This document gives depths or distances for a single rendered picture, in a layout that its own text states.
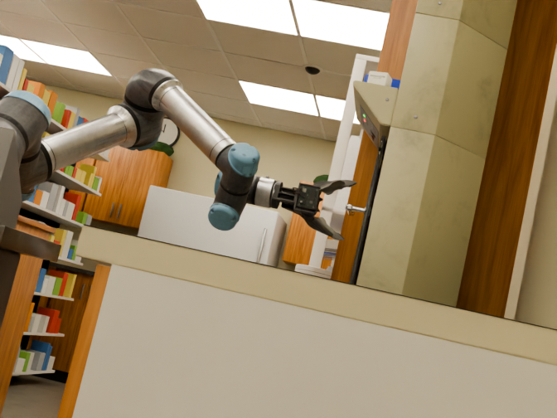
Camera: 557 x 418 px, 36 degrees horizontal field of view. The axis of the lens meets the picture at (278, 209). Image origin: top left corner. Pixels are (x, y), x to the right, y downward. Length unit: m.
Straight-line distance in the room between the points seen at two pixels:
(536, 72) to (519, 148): 0.23
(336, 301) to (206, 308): 0.15
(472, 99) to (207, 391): 1.38
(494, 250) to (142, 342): 1.56
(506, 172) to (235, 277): 1.56
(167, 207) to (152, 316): 6.21
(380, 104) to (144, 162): 5.72
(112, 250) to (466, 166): 1.30
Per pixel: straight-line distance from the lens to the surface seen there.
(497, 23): 2.32
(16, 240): 1.73
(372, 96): 2.13
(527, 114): 2.53
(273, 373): 1.00
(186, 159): 7.99
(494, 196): 2.47
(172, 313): 1.03
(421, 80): 2.14
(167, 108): 2.16
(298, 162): 7.82
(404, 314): 1.00
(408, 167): 2.09
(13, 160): 1.83
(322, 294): 1.00
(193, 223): 7.16
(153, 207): 7.27
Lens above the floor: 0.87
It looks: 8 degrees up
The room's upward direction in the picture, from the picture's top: 13 degrees clockwise
